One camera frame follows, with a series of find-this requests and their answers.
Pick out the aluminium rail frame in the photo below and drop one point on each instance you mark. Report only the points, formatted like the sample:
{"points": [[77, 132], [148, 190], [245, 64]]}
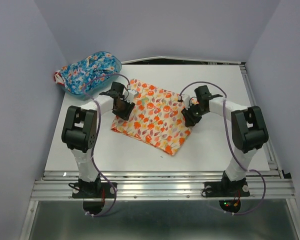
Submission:
{"points": [[159, 196]]}

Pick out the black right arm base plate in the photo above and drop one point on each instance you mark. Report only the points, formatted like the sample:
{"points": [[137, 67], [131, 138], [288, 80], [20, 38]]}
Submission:
{"points": [[217, 189]]}

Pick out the red and white floral skirt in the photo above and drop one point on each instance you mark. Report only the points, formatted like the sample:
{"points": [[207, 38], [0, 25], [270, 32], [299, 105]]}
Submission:
{"points": [[58, 79]]}

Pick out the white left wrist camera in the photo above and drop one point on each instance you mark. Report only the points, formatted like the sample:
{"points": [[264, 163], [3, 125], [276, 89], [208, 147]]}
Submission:
{"points": [[131, 94]]}

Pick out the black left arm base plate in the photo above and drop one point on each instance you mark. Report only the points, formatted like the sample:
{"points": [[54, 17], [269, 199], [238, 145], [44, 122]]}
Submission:
{"points": [[91, 190]]}

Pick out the translucent blue plastic bin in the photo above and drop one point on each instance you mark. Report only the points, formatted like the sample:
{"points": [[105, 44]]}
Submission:
{"points": [[95, 87]]}

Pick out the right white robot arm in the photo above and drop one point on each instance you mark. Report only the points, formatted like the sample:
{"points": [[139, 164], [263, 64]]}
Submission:
{"points": [[245, 136]]}

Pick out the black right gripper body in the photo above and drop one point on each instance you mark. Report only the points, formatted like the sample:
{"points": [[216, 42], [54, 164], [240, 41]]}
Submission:
{"points": [[203, 111]]}

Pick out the orange tulip print skirt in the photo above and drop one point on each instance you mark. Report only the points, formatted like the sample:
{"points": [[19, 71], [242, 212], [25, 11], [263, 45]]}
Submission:
{"points": [[156, 118]]}

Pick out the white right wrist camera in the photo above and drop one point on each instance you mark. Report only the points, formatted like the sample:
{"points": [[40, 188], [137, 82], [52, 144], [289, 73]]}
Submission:
{"points": [[186, 100]]}

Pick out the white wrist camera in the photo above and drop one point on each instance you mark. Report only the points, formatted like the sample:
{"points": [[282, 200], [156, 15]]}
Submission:
{"points": [[131, 94], [186, 100]]}

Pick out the blue floral print skirt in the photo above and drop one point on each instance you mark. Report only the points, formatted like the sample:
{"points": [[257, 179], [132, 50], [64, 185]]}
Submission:
{"points": [[90, 75]]}

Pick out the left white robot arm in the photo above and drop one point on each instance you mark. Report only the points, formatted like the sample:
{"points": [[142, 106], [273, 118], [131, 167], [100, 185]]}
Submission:
{"points": [[81, 129]]}

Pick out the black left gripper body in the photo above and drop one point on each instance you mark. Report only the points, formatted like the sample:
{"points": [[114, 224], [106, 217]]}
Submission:
{"points": [[122, 98]]}

